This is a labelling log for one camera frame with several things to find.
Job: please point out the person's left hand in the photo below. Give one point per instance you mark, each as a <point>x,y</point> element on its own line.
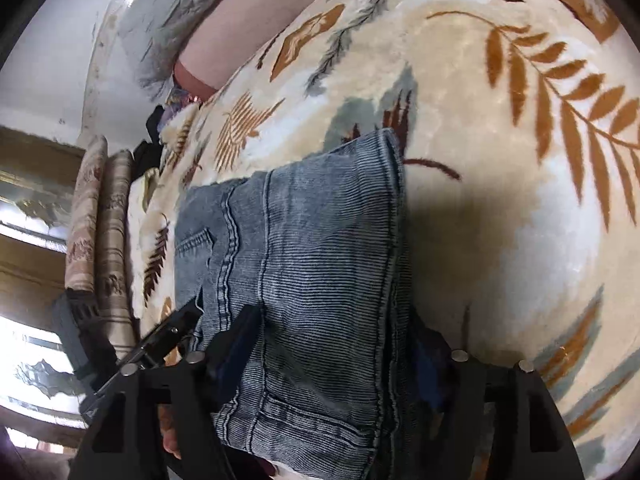
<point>171,432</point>

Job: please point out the pink pillow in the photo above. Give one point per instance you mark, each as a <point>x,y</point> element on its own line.
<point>235,35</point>

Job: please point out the cream leaf-print blanket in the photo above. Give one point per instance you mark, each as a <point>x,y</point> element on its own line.
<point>475,160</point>

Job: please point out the black cloth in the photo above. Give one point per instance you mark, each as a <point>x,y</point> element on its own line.
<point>145,152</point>

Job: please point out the ornate gold-trimmed furniture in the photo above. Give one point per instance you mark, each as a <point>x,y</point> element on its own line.
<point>30,280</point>

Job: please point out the blue denim pants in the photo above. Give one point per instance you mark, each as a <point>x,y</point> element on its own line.
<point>310,260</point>

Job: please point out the purple cloth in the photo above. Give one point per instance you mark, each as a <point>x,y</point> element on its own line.
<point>175,100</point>

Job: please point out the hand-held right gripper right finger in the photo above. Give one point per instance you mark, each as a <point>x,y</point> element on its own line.
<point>427,375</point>

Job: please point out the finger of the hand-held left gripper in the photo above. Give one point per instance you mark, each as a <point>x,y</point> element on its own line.
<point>172,330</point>

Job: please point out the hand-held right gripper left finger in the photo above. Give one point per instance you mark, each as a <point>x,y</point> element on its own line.
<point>232,355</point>

